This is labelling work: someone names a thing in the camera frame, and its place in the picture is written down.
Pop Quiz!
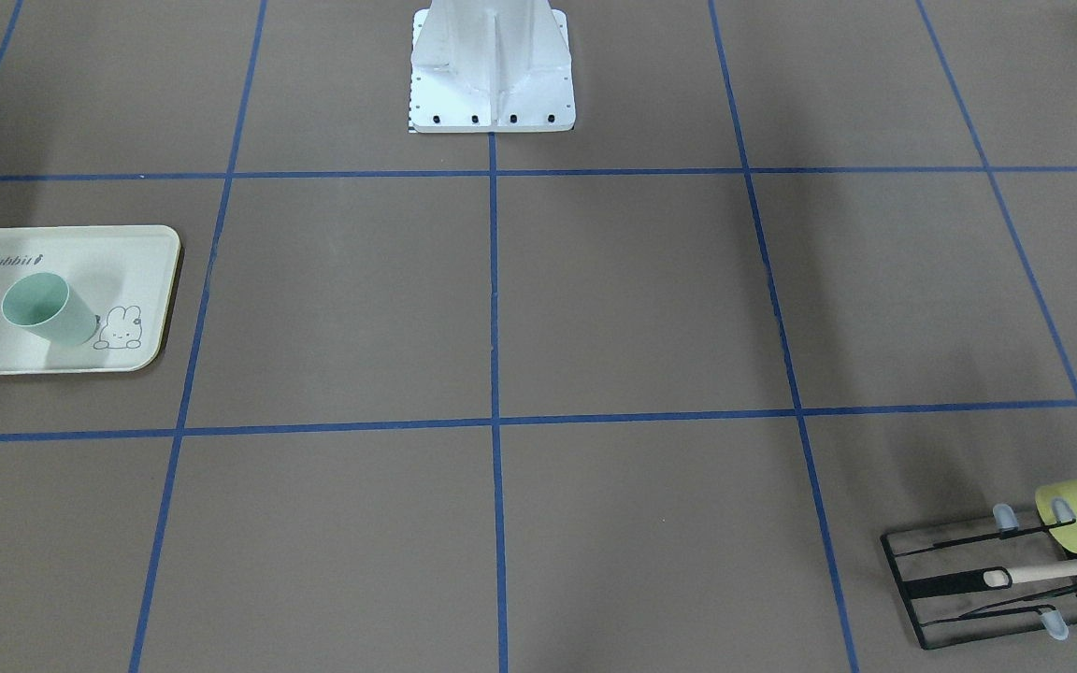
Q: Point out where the light green cup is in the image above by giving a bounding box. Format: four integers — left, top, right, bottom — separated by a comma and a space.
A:
0, 272, 99, 348

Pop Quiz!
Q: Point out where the cream rabbit tray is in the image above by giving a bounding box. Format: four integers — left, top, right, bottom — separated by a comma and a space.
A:
0, 224, 182, 376

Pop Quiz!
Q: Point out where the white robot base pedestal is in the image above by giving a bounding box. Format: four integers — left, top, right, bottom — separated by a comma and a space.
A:
408, 1, 577, 134

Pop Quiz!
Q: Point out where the black wire cup rack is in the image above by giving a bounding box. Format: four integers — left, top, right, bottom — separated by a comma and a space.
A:
879, 504, 1077, 651

